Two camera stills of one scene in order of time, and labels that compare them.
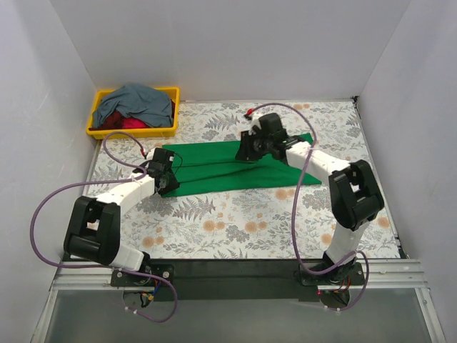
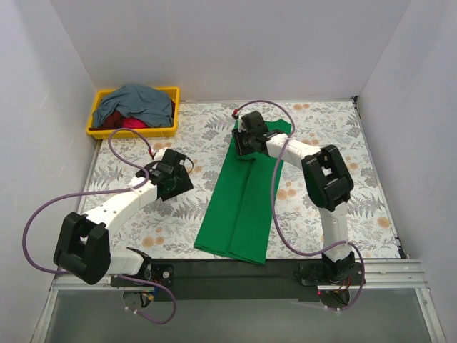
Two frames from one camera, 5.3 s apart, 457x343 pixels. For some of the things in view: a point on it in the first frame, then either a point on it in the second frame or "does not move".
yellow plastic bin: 168,131 does not move
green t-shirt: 211,166 → 239,219
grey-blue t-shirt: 146,104 does not move
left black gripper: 168,184 does not move
